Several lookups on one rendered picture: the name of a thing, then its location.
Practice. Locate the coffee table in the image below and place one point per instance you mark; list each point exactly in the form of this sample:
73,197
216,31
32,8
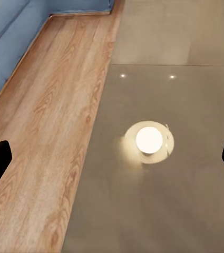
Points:
153,176

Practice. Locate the sofa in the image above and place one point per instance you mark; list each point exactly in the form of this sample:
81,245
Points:
22,21

